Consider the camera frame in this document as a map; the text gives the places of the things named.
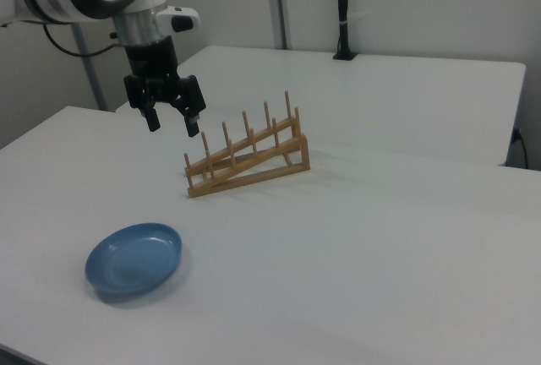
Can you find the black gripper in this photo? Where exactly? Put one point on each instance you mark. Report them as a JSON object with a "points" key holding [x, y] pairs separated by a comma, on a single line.
{"points": [[152, 65]]}

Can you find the blue round plate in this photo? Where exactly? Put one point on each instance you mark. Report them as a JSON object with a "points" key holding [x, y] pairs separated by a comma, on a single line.
{"points": [[133, 259]]}

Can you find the wooden plate rack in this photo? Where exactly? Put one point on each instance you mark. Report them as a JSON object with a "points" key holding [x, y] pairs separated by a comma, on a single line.
{"points": [[253, 177]]}

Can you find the grey partition post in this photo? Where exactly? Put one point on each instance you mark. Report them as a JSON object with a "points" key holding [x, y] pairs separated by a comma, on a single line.
{"points": [[91, 73], [278, 1]]}

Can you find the black camera pole with base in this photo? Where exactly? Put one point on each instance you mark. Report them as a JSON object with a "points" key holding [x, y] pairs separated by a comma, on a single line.
{"points": [[343, 10]]}

